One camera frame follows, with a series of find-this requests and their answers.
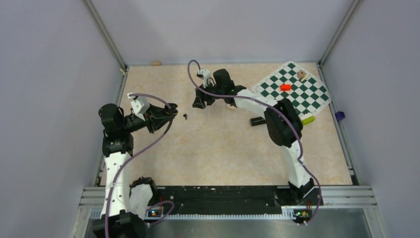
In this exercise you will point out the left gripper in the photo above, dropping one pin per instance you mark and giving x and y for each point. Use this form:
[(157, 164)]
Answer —
[(159, 116)]

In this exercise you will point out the black microphone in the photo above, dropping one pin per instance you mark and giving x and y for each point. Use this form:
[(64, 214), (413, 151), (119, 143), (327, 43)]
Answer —
[(257, 121)]

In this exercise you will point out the small beige figurine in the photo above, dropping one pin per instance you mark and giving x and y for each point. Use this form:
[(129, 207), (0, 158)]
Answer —
[(302, 75)]

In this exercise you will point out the white earbud charging case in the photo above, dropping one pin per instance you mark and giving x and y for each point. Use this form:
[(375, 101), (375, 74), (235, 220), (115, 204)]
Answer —
[(230, 107)]

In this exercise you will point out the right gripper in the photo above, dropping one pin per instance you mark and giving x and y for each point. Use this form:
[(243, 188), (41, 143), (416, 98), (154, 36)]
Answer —
[(201, 96)]

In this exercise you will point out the purple object at right edge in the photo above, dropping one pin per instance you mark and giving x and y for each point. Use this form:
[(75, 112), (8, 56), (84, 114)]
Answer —
[(339, 115)]

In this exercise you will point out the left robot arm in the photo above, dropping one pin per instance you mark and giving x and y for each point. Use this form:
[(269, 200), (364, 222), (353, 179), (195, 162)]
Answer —
[(118, 217)]

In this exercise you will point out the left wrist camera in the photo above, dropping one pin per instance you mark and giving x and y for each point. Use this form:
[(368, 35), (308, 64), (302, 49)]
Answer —
[(139, 106)]

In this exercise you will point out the black earbud case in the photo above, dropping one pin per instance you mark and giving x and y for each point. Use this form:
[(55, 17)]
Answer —
[(173, 112)]

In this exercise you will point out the cork on back edge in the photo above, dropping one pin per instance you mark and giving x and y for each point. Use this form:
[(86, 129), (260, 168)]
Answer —
[(155, 63)]

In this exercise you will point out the green white chessboard mat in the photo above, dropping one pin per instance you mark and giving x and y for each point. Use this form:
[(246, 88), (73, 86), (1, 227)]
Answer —
[(308, 96)]

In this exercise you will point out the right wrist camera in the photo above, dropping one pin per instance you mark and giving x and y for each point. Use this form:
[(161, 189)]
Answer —
[(206, 76)]

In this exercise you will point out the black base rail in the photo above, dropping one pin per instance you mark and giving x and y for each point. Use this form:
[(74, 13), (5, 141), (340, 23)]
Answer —
[(232, 200)]

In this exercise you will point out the yellow green white block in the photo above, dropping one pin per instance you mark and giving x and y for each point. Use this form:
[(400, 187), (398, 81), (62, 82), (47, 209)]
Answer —
[(306, 119)]

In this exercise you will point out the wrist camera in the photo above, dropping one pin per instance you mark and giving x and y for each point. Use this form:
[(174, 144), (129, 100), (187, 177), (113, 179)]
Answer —
[(139, 106), (206, 76)]

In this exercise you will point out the red block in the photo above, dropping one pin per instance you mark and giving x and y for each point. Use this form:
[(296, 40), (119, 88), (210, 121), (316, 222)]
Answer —
[(285, 87)]

